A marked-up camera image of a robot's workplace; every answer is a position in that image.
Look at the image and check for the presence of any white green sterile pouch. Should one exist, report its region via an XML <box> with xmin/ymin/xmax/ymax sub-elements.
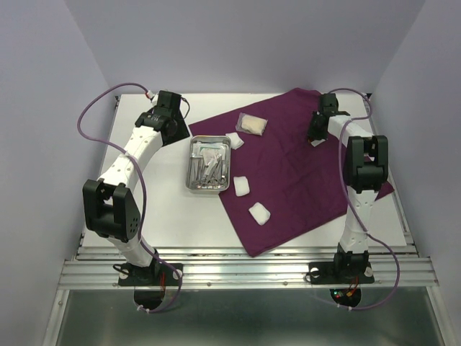
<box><xmin>192</xmin><ymin>142</ymin><xmax>228</xmax><ymax>157</ymax></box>

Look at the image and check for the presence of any small white paper strip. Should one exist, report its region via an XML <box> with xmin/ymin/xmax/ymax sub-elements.
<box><xmin>310</xmin><ymin>140</ymin><xmax>324</xmax><ymax>147</ymax></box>

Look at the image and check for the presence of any white gauze pad top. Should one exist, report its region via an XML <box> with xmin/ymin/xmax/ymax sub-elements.
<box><xmin>225</xmin><ymin>132</ymin><xmax>244</xmax><ymax>150</ymax></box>

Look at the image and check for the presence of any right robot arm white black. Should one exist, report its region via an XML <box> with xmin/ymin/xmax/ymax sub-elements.
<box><xmin>306</xmin><ymin>92</ymin><xmax>388</xmax><ymax>285</ymax></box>

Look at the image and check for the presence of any white gauze pad middle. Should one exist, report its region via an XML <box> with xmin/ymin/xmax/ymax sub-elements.
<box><xmin>233</xmin><ymin>176</ymin><xmax>250</xmax><ymax>197</ymax></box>

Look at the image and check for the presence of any white gauze pad bottom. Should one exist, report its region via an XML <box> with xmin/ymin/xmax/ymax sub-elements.
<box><xmin>249</xmin><ymin>202</ymin><xmax>271</xmax><ymax>226</ymax></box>

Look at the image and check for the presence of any aluminium front rail frame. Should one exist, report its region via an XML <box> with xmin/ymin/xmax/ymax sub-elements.
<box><xmin>58</xmin><ymin>245</ymin><xmax>439</xmax><ymax>290</ymax></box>

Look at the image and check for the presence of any bagged beige bandage roll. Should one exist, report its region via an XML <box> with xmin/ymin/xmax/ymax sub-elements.
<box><xmin>236</xmin><ymin>112</ymin><xmax>268</xmax><ymax>136</ymax></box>

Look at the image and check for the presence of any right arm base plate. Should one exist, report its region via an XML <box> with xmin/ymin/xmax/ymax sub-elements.
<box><xmin>304</xmin><ymin>262</ymin><xmax>375</xmax><ymax>285</ymax></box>

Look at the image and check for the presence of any purple surgical cloth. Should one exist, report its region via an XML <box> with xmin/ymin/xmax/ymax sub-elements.
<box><xmin>189</xmin><ymin>87</ymin><xmax>395</xmax><ymax>258</ymax></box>

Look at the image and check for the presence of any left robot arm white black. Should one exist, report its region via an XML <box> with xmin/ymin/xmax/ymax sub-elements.
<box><xmin>82</xmin><ymin>91</ymin><xmax>189</xmax><ymax>287</ymax></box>

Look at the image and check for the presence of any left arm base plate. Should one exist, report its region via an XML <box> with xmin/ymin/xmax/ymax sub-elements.
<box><xmin>112</xmin><ymin>261</ymin><xmax>183</xmax><ymax>288</ymax></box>

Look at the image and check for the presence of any stainless steel tray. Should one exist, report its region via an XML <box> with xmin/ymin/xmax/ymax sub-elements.
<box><xmin>185</xmin><ymin>136</ymin><xmax>231</xmax><ymax>195</ymax></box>

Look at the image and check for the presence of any small clear bagged packet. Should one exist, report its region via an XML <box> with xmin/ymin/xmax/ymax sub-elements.
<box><xmin>201</xmin><ymin>148</ymin><xmax>223</xmax><ymax>167</ymax></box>

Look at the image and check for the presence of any white gauze pad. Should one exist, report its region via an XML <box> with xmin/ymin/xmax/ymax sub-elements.
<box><xmin>233</xmin><ymin>176</ymin><xmax>250</xmax><ymax>197</ymax></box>
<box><xmin>249</xmin><ymin>202</ymin><xmax>271</xmax><ymax>226</ymax></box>
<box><xmin>225</xmin><ymin>132</ymin><xmax>244</xmax><ymax>150</ymax></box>

